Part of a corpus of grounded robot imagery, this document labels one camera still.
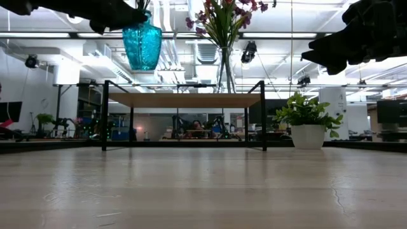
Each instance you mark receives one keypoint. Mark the green plant in white pot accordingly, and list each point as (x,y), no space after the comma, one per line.
(306,136)

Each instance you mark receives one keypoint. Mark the silver ceiling air duct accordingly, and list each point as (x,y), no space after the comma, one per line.
(206,52)

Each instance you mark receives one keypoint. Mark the teal cut-glass vase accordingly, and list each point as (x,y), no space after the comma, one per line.
(142,47)

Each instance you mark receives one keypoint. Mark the black overhead frame bar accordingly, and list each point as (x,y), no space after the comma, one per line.
(178,35)

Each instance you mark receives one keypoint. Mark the person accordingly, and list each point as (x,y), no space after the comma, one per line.
(197,125)

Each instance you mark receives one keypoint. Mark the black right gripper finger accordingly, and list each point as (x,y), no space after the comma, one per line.
(330,43)
(327,60)

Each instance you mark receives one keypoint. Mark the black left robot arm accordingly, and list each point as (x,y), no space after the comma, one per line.
(16,4)

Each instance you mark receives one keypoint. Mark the purple artificial flower stem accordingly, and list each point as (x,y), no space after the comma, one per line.
(190,23)

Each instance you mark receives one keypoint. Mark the wooden shelf with black frame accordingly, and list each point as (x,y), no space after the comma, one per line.
(190,100)

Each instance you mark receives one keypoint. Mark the clear glass vase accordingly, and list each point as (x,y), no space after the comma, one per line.
(227,70)

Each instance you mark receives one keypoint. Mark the black background robot arm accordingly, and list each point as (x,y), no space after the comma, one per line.
(177,125)
(221,125)

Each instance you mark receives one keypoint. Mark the black computer monitor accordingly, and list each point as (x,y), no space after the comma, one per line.
(11,111)
(392,111)

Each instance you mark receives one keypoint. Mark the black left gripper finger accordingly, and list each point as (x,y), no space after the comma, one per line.
(121,12)
(99,28)

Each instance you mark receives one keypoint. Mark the small background potted plant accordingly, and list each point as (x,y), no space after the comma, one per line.
(44,119)

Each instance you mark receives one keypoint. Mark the black ceiling spot lamp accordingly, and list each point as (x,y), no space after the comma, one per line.
(249,52)
(304,80)
(31,61)

